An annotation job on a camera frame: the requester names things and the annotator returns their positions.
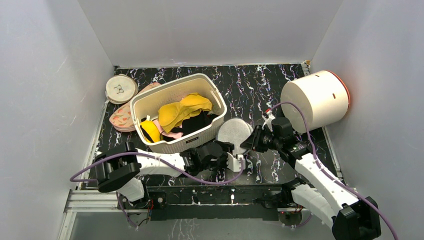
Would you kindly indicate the aluminium rail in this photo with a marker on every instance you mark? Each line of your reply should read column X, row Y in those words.
column 85, row 201

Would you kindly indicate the round beige mesh laundry bag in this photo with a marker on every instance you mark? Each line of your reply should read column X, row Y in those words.
column 120, row 89

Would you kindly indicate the cream plastic laundry basket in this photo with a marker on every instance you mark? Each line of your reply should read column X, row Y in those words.
column 149, row 102

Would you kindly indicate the white cylindrical drum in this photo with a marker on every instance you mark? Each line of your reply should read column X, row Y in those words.
column 315, row 101

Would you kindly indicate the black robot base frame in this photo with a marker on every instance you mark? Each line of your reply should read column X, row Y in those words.
column 266, row 202

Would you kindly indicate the yellow padded cup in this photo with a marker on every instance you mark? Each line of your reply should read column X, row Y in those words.
column 150, row 131

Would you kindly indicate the white mesh bag blue zipper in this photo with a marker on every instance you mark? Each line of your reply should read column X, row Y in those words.
column 235, row 131

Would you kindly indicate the black garment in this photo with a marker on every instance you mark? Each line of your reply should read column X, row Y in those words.
column 195, row 123

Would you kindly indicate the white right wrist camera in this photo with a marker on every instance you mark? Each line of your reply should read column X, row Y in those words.
column 268, row 117

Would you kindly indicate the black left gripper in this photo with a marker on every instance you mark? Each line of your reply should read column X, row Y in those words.
column 226, row 148

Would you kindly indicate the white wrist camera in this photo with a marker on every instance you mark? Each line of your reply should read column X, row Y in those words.
column 236, row 163
column 268, row 117

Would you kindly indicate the pink garment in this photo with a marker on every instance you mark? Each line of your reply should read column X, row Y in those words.
column 169, row 132

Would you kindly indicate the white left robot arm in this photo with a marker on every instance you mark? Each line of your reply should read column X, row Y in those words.
column 118, row 169

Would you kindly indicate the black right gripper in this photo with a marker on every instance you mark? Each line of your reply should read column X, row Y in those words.
column 256, row 139

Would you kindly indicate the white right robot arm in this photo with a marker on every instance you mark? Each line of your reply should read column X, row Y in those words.
column 348, row 216

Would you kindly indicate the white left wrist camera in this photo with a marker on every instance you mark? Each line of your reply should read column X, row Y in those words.
column 236, row 163

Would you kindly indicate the yellow bra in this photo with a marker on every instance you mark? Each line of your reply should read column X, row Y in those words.
column 173, row 114

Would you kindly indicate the floral peach mesh laundry bag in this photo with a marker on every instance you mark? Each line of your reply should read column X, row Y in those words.
column 122, row 119

